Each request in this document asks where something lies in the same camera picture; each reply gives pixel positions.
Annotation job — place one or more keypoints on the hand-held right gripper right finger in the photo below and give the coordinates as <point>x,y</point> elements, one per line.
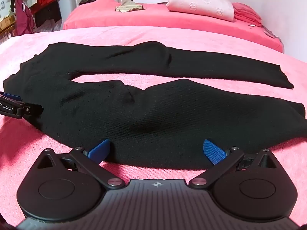
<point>213,152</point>

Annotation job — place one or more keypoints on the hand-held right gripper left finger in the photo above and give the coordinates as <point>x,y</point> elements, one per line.
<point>99,149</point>

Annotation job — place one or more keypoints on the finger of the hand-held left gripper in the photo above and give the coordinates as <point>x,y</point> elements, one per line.
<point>14,107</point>
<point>10,96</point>

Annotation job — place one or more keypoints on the black pants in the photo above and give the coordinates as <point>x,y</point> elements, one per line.
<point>156,115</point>

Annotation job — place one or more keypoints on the wooden shelf with boxes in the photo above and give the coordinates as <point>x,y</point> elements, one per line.
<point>7,22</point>

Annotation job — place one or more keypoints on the black hanging garment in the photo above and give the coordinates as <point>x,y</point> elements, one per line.
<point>49,13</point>

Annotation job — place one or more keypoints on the dark patterned cloth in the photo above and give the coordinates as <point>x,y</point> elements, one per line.
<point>269,32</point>

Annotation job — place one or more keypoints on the coral pink bed blanket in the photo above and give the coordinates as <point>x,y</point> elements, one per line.
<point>144,19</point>

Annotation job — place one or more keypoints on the folded red blanket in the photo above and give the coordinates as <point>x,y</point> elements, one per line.
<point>247,13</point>

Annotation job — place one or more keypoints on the beige garment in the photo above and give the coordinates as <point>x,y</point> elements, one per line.
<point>128,6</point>

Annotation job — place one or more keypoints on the pale pink embossed pillow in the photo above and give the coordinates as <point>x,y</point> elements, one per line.
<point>199,2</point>

